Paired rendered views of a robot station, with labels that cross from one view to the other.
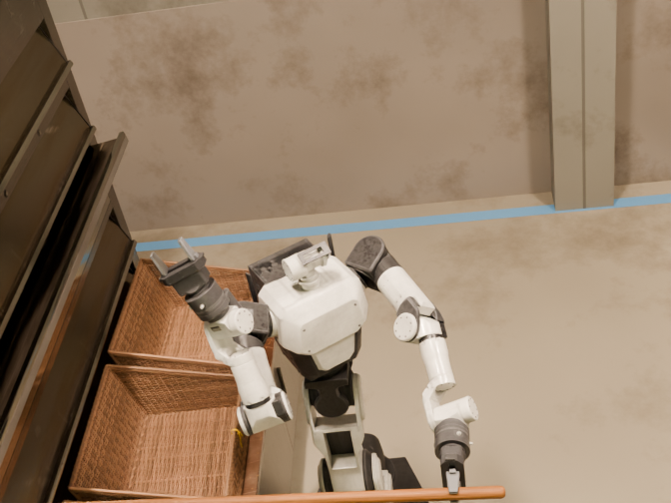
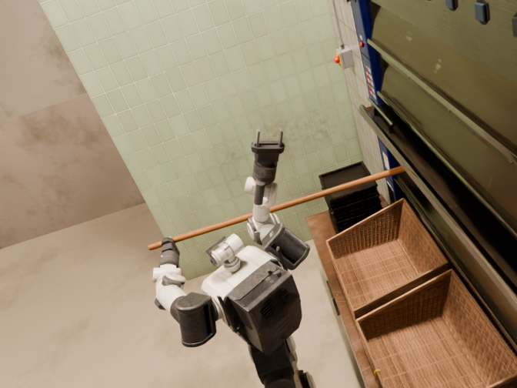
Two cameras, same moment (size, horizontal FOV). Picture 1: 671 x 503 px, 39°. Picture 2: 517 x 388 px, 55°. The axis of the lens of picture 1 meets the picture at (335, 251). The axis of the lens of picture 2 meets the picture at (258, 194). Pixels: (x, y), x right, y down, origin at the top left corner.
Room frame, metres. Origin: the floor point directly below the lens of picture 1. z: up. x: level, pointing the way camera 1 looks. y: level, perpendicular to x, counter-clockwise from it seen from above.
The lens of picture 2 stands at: (3.48, 0.14, 2.50)
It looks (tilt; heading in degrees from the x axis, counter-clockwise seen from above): 32 degrees down; 175
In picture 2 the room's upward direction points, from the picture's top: 21 degrees counter-clockwise
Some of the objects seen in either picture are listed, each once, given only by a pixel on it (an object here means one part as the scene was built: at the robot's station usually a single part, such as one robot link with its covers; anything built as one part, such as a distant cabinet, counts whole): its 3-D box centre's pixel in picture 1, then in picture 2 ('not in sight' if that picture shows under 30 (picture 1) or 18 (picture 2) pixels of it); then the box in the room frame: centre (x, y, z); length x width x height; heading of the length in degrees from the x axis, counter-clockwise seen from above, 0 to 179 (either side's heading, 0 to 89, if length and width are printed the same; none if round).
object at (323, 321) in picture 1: (309, 309); (255, 300); (2.15, 0.11, 1.26); 0.34 x 0.30 x 0.36; 113
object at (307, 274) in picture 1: (305, 266); (228, 252); (2.09, 0.09, 1.46); 0.10 x 0.07 x 0.09; 113
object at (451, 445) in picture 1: (453, 457); (169, 255); (1.57, -0.18, 1.19); 0.12 x 0.10 x 0.13; 169
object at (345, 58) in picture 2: not in sight; (344, 57); (0.80, 1.13, 1.46); 0.10 x 0.07 x 0.10; 171
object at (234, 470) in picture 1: (167, 442); (431, 353); (2.27, 0.68, 0.72); 0.56 x 0.49 x 0.28; 172
